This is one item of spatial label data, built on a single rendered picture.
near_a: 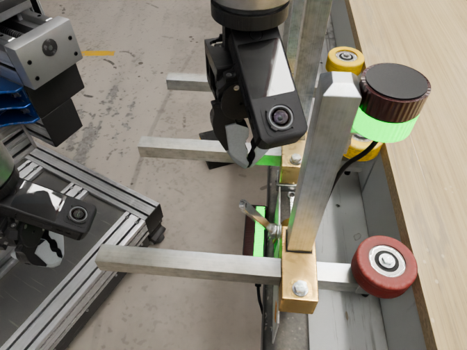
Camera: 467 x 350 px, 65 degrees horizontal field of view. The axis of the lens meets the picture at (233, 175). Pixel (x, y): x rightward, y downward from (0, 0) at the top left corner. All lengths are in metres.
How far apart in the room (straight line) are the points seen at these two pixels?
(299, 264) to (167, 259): 0.19
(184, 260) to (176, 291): 0.93
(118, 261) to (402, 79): 0.44
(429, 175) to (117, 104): 1.87
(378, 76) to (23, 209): 0.42
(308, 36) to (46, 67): 0.52
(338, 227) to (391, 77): 0.58
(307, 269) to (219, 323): 0.91
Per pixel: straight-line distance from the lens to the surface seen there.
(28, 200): 0.51
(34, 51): 0.83
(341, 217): 0.92
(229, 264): 0.55
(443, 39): 1.05
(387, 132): 0.36
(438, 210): 0.63
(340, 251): 0.87
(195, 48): 2.67
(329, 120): 0.36
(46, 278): 1.40
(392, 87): 0.36
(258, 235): 0.76
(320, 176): 0.42
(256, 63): 0.34
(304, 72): 0.63
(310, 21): 0.58
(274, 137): 0.32
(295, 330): 0.69
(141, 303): 1.49
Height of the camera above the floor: 1.35
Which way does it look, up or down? 50 degrees down
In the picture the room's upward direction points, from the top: straight up
